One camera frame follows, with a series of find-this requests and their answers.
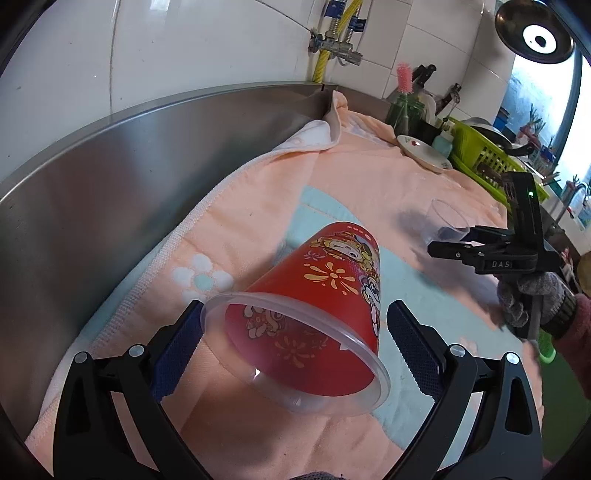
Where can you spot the pink bottle brush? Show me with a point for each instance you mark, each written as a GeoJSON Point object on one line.
{"type": "Point", "coordinates": [404, 76]}

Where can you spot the red printed plastic cup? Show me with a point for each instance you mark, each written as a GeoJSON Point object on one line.
{"type": "Point", "coordinates": [323, 286]}

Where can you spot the pink printed towel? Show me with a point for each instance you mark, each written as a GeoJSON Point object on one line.
{"type": "Point", "coordinates": [369, 198]}

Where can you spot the person's right hand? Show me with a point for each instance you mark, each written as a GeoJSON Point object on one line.
{"type": "Point", "coordinates": [554, 288]}

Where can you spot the person's right forearm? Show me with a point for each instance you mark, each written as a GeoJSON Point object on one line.
{"type": "Point", "coordinates": [582, 318]}

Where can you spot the green glass bottle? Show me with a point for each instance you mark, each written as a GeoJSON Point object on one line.
{"type": "Point", "coordinates": [404, 115]}

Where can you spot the teal plastic bottle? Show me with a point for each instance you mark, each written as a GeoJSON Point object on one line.
{"type": "Point", "coordinates": [443, 143]}

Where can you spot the metal faucet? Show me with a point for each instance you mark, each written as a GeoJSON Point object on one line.
{"type": "Point", "coordinates": [575, 196]}

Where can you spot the clear plastic cup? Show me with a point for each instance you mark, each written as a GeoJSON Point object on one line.
{"type": "Point", "coordinates": [445, 219]}

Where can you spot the metal gas valve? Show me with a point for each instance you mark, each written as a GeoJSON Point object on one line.
{"type": "Point", "coordinates": [337, 46]}

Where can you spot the white plate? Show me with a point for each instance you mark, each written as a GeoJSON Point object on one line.
{"type": "Point", "coordinates": [422, 152]}

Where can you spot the green dish rack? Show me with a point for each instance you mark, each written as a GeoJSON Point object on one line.
{"type": "Point", "coordinates": [480, 159]}

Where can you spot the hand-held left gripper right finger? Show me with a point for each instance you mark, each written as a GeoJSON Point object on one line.
{"type": "Point", "coordinates": [415, 350]}

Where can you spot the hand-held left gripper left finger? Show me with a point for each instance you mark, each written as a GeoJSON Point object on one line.
{"type": "Point", "coordinates": [178, 360]}

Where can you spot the metal bowl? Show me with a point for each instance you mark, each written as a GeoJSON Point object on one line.
{"type": "Point", "coordinates": [485, 131]}

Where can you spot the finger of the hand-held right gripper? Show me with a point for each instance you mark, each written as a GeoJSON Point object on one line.
{"type": "Point", "coordinates": [455, 251]}
{"type": "Point", "coordinates": [489, 235]}

